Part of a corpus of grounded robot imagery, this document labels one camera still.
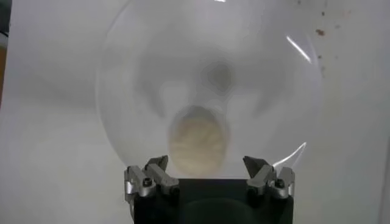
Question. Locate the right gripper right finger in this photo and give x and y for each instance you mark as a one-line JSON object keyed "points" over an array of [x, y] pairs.
{"points": [[265, 179]]}

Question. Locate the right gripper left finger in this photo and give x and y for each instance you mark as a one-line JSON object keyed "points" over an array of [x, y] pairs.
{"points": [[152, 176]]}

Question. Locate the white steamed baozi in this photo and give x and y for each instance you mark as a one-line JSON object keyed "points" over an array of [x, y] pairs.
{"points": [[198, 143]]}

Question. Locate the white round plate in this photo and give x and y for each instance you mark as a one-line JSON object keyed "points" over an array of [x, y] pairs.
{"points": [[182, 45]]}

